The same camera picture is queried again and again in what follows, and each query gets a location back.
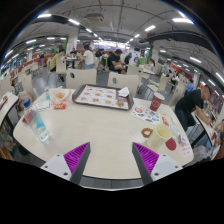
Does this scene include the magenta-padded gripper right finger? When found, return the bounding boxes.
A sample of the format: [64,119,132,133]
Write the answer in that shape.
[131,142,184,186]

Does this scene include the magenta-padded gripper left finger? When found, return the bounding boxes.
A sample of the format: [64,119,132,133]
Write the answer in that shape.
[40,142,92,185]

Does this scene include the clear blue-capped water bottle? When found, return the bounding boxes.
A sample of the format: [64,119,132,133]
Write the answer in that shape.
[22,98,51,144]

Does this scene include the white red-printed table sticker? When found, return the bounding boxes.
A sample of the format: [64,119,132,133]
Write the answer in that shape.
[179,138,194,157]

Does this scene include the small red sauce packet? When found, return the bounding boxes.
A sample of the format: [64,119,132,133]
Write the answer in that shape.
[53,103,68,111]

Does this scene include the grey bag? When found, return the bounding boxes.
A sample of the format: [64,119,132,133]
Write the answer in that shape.
[193,144,215,164]

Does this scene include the red paper cup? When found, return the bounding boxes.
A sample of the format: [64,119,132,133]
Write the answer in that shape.
[149,92,166,113]

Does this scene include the white printed card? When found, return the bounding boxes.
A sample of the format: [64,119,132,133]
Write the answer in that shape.
[33,100,52,112]

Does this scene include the clear food wrapper bag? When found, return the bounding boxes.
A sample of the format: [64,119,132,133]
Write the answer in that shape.
[49,87,73,105]

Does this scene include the beige neighbouring table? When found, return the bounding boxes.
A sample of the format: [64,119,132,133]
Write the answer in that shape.
[194,111,224,148]
[0,91,20,128]

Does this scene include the brown food tray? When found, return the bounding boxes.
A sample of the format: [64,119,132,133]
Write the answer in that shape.
[71,83,135,111]

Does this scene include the small clear sanitizer bottle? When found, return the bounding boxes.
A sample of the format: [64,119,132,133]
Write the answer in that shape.
[44,89,52,102]

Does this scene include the person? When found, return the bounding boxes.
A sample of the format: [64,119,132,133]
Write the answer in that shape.
[106,48,128,75]
[174,84,214,133]
[48,49,66,73]
[213,119,224,141]
[78,44,97,70]

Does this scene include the white paper napkin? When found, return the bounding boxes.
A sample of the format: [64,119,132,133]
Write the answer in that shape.
[117,86,131,98]

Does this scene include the pink bag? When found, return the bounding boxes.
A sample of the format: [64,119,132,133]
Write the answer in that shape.
[16,90,34,111]

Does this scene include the beige chair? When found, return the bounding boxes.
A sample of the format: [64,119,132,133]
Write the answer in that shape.
[65,68,98,90]
[106,71,140,98]
[20,73,38,101]

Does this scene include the ceiling lights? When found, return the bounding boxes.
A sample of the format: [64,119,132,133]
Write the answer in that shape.
[3,12,224,84]

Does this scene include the ceiling air conditioner unit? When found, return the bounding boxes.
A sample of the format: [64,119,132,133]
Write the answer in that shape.
[84,12,105,23]

